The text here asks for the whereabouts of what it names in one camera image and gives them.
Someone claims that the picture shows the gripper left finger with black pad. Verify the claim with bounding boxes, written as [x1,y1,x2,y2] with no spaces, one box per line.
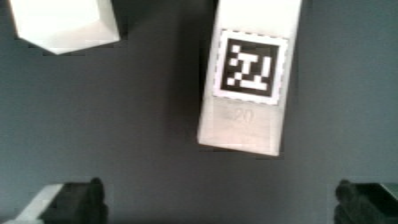
[0,176,111,224]

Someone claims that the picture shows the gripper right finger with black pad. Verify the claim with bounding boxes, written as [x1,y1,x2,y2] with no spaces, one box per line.
[334,180,398,224]

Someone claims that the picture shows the white table leg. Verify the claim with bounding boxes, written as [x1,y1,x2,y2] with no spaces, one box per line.
[198,0,303,156]

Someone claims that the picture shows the white U-shaped fence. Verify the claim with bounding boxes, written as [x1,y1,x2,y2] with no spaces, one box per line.
[9,0,121,55]

